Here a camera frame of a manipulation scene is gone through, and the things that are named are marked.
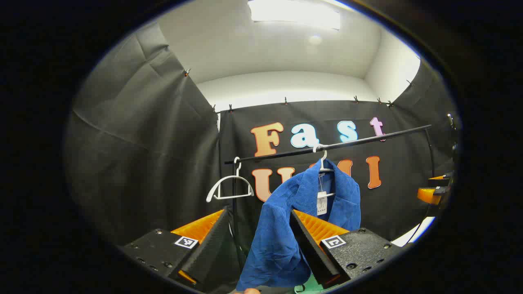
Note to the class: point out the row of black cloth clips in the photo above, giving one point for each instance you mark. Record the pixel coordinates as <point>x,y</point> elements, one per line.
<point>286,100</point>

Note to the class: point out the black backdrop cloth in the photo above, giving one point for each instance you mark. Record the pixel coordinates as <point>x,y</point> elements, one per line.
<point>143,163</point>

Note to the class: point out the white plastic hanger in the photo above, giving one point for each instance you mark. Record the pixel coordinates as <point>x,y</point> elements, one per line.
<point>324,160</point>
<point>215,187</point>

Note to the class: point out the black clothes rack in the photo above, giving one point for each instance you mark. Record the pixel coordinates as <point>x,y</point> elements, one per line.
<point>286,153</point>

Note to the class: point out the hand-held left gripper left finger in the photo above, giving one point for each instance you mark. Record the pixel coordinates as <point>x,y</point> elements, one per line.
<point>204,253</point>

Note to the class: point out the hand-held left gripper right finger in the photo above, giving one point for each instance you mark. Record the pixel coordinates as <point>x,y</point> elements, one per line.
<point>310,253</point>

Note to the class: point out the green laundry hamper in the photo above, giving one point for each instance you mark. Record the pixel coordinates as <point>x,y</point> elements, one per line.
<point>310,285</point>

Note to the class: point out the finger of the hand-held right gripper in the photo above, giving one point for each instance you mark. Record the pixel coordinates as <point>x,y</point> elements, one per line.
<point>438,178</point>
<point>427,195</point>

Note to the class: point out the ceiling light panel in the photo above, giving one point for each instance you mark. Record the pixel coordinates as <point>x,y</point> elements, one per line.
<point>294,12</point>

